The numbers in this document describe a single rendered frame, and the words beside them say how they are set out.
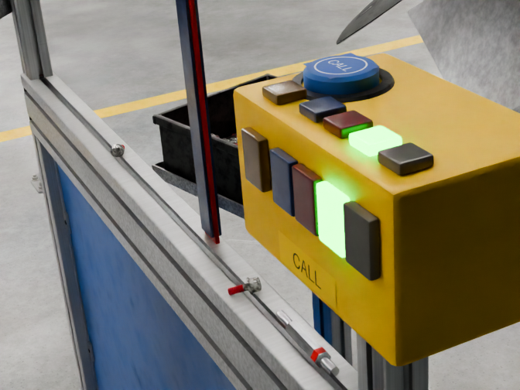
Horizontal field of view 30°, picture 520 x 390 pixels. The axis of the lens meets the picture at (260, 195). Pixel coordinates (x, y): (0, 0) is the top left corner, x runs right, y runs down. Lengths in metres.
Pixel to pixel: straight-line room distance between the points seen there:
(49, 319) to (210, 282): 1.65
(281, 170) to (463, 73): 0.40
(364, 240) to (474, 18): 0.47
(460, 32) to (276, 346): 0.34
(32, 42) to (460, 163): 0.90
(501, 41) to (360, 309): 0.44
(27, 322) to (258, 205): 1.89
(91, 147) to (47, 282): 1.54
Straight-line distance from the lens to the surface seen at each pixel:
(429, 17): 0.88
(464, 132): 0.45
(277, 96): 0.49
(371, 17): 0.96
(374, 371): 0.55
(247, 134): 0.50
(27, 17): 1.25
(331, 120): 0.46
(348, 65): 0.52
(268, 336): 0.69
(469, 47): 0.86
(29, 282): 2.57
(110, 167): 0.98
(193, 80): 0.75
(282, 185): 0.48
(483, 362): 2.13
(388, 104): 0.49
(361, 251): 0.42
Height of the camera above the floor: 1.25
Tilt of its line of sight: 26 degrees down
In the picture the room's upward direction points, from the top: 5 degrees counter-clockwise
